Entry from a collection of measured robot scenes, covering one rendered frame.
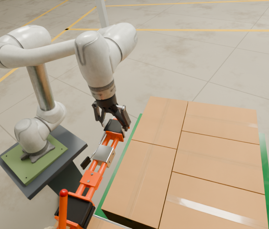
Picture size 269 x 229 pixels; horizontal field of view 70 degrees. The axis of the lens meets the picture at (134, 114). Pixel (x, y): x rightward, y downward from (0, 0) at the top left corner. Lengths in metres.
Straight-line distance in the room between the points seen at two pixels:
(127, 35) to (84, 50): 0.19
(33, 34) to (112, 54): 0.57
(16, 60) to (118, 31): 0.44
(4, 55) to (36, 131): 0.61
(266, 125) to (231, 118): 0.90
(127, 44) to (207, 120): 1.29
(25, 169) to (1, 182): 1.21
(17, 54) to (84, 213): 0.64
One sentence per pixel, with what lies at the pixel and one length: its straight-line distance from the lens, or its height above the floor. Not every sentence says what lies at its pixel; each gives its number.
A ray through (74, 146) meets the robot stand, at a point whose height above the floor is 0.75.
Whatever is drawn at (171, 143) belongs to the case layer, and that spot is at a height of 0.54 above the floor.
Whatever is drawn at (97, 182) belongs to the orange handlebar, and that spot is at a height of 1.26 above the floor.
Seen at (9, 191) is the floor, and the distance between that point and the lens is 2.60.
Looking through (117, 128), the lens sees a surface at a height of 1.27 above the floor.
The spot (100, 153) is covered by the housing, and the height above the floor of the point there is 1.26.
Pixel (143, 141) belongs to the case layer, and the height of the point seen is 0.54.
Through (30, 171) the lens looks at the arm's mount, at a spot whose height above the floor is 0.78.
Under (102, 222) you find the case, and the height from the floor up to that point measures 0.95.
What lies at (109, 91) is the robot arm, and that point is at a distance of 0.65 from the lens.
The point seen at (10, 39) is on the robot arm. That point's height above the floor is 1.57.
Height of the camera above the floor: 1.87
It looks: 45 degrees down
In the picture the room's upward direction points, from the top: 10 degrees counter-clockwise
